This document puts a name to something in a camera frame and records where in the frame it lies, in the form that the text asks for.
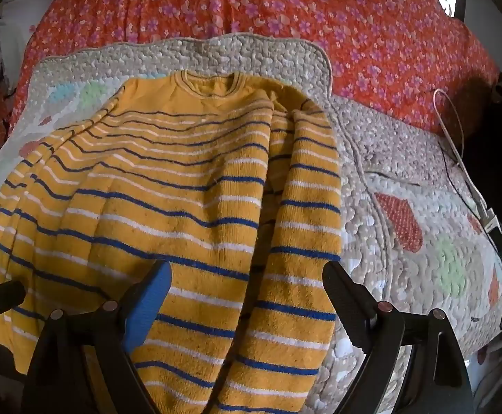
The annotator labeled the white charging cable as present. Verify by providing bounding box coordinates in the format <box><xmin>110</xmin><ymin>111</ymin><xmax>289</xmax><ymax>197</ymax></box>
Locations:
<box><xmin>432</xmin><ymin>88</ymin><xmax>493</xmax><ymax>225</ymax></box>

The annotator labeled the yellow striped sweater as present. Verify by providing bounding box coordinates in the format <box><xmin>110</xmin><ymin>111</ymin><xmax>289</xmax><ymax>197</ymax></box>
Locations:
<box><xmin>0</xmin><ymin>71</ymin><xmax>343</xmax><ymax>414</ymax></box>

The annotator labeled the white patchwork quilted blanket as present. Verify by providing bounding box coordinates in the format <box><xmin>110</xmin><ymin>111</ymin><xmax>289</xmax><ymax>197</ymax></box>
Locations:
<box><xmin>0</xmin><ymin>34</ymin><xmax>502</xmax><ymax>414</ymax></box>

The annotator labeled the black bag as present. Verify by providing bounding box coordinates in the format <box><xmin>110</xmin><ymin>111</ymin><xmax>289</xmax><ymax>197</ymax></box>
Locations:
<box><xmin>462</xmin><ymin>71</ymin><xmax>502</xmax><ymax>242</ymax></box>

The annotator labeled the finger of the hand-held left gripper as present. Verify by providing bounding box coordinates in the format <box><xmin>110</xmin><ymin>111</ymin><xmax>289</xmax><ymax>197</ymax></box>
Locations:
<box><xmin>0</xmin><ymin>280</ymin><xmax>26</xmax><ymax>311</ymax></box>

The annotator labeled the white charger plug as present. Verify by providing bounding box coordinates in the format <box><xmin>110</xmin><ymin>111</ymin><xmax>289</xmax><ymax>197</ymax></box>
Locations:
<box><xmin>480</xmin><ymin>209</ymin><xmax>502</xmax><ymax>236</ymax></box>

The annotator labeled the red floral bedsheet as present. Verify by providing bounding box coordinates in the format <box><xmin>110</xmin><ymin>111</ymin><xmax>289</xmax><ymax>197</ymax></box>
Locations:
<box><xmin>7</xmin><ymin>0</ymin><xmax>500</xmax><ymax>139</ymax></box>

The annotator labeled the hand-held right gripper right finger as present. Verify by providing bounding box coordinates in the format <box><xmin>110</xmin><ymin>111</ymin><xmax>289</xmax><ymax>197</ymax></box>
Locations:
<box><xmin>322</xmin><ymin>261</ymin><xmax>476</xmax><ymax>414</ymax></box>

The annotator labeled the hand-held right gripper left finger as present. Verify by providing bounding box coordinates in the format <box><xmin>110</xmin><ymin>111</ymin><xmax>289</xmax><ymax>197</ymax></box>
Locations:
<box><xmin>20</xmin><ymin>261</ymin><xmax>174</xmax><ymax>414</ymax></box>

